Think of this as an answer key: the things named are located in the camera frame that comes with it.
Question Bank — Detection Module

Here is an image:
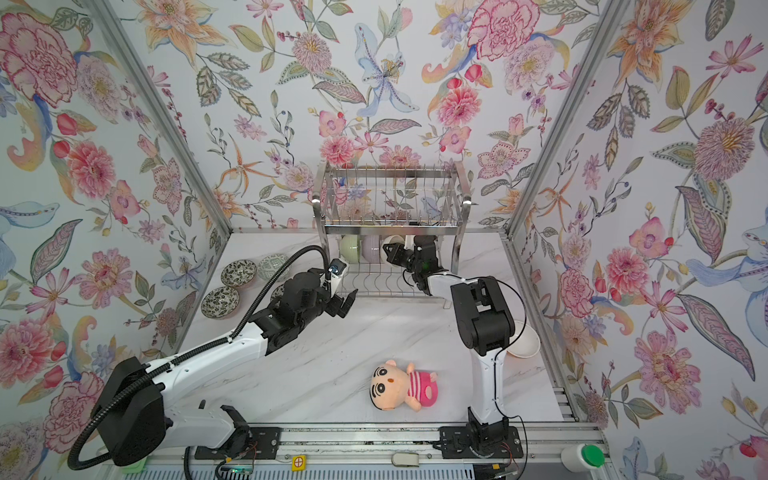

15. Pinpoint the lilac purple bowl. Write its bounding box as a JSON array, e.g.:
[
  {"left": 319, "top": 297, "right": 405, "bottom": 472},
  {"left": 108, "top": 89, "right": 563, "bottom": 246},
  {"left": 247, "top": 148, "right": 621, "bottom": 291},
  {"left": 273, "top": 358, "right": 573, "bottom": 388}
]
[{"left": 360, "top": 235, "right": 381, "bottom": 264}]

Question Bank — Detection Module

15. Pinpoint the light green bowl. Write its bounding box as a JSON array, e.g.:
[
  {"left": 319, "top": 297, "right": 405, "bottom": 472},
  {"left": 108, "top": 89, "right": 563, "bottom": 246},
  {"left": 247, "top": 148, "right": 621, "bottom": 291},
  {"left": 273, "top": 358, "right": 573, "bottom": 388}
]
[{"left": 339, "top": 234, "right": 361, "bottom": 264}]

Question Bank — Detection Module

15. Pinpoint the steel two-tier dish rack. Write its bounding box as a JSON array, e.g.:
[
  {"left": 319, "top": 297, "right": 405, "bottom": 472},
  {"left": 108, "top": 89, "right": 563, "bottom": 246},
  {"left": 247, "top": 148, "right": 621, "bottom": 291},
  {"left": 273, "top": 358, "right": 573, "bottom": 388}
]
[{"left": 311, "top": 162, "right": 473, "bottom": 298}]

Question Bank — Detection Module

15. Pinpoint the white bowl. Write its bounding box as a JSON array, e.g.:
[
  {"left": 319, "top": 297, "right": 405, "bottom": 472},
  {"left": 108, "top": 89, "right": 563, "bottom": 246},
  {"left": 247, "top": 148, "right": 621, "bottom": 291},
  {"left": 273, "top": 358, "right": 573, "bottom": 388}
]
[{"left": 506, "top": 320, "right": 541, "bottom": 359}]

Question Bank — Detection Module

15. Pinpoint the cream bowl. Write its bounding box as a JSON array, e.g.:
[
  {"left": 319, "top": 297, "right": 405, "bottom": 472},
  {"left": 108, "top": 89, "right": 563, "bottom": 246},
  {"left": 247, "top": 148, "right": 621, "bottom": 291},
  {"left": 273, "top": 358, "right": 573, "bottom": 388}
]
[{"left": 382, "top": 235, "right": 405, "bottom": 255}]

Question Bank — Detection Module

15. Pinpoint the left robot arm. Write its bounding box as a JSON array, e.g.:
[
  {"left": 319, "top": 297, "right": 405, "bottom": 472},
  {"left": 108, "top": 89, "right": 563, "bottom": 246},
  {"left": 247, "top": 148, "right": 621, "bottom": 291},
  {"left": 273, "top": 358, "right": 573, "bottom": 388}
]
[{"left": 92, "top": 259, "right": 355, "bottom": 466}]

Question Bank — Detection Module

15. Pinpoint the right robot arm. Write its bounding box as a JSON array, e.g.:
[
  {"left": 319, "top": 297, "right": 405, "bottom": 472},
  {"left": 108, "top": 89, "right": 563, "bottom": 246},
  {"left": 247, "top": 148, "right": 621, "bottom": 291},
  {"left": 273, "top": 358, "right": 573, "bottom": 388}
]
[{"left": 382, "top": 235, "right": 524, "bottom": 462}]

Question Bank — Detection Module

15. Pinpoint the dark patterned bowl centre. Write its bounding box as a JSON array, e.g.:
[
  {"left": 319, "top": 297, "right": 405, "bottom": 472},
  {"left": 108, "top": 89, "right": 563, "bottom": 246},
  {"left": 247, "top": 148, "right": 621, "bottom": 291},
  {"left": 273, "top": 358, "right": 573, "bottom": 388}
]
[{"left": 270, "top": 284, "right": 285, "bottom": 301}]

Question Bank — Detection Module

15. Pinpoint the pale green patterned bowl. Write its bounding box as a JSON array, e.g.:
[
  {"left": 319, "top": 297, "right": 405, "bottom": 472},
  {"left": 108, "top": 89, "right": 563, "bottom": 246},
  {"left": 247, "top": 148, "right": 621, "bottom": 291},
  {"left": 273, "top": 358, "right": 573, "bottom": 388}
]
[{"left": 257, "top": 253, "right": 289, "bottom": 281}]

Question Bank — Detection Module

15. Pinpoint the dark patterned bowl back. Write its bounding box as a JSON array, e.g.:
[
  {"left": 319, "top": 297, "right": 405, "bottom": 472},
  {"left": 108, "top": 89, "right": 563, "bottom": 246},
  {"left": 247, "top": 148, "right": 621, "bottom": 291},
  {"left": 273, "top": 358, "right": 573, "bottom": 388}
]
[{"left": 220, "top": 259, "right": 258, "bottom": 289}]

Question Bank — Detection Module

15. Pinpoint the dark patterned bowl front-left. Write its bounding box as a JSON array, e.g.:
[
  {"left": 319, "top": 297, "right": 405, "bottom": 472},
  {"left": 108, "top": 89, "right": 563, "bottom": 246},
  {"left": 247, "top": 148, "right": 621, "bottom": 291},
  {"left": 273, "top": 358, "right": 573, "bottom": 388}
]
[{"left": 200, "top": 286, "right": 240, "bottom": 319}]

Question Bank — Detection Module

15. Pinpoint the cartoon boy plush doll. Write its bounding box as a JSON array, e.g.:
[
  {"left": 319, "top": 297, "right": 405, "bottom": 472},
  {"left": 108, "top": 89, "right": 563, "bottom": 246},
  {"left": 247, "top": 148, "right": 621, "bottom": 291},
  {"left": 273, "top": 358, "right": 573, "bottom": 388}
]
[{"left": 368, "top": 360, "right": 439, "bottom": 412}]

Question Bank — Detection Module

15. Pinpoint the green emergency button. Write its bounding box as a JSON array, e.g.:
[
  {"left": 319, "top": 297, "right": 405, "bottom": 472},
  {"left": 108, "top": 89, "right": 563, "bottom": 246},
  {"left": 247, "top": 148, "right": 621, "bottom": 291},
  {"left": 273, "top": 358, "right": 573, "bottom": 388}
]
[{"left": 560, "top": 444, "right": 606, "bottom": 473}]

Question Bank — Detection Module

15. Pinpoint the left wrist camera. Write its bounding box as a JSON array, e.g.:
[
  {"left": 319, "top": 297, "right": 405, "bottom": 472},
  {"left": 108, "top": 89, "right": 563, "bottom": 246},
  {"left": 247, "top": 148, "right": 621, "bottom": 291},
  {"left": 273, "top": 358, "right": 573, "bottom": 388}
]
[{"left": 328, "top": 258, "right": 349, "bottom": 282}]

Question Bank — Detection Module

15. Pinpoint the black corrugated cable conduit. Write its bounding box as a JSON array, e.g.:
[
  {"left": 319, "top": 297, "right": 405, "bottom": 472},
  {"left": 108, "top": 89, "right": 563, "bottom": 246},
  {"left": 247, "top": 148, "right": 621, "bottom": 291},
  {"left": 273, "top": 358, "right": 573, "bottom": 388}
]
[{"left": 67, "top": 244, "right": 332, "bottom": 472}]

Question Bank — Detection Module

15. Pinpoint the yellow sticker on rail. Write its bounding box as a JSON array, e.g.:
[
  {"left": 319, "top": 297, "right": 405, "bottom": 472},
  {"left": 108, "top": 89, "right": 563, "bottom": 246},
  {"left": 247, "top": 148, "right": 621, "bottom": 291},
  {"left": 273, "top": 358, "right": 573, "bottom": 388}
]
[{"left": 291, "top": 455, "right": 307, "bottom": 472}]

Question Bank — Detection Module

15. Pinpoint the grey clip on rail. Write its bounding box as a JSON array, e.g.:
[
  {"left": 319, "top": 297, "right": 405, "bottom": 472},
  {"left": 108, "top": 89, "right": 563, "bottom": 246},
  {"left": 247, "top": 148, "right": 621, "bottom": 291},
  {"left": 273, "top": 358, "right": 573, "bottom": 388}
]
[{"left": 391, "top": 452, "right": 420, "bottom": 468}]

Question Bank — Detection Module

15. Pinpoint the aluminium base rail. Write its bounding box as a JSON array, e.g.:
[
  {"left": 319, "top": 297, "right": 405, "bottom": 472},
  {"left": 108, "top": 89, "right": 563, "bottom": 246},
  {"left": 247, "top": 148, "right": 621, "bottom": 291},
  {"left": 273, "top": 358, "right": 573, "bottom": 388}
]
[{"left": 98, "top": 421, "right": 604, "bottom": 466}]

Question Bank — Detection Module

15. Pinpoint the green tag on rail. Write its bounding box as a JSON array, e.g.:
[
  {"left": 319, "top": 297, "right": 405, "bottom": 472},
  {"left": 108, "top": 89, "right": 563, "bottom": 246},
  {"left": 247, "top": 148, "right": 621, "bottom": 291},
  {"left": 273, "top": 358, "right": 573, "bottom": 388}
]
[{"left": 121, "top": 458, "right": 147, "bottom": 475}]

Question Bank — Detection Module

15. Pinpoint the right aluminium corner post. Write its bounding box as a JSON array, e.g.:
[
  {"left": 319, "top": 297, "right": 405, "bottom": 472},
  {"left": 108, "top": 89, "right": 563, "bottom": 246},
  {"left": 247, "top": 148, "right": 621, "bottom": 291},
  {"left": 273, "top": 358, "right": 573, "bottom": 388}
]
[{"left": 506, "top": 1, "right": 627, "bottom": 240}]

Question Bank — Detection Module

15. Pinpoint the aluminium corner post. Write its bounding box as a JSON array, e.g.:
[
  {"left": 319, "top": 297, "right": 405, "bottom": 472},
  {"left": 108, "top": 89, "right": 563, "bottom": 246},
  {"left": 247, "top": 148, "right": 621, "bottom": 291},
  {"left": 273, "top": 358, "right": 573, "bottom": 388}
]
[
  {"left": 506, "top": 1, "right": 627, "bottom": 240},
  {"left": 84, "top": 1, "right": 233, "bottom": 240}
]

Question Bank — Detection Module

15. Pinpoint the left aluminium corner post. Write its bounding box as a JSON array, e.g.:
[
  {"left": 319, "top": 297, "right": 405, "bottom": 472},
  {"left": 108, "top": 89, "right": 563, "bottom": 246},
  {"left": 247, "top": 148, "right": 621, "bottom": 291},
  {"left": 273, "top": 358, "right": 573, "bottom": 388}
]
[{"left": 84, "top": 1, "right": 233, "bottom": 240}]

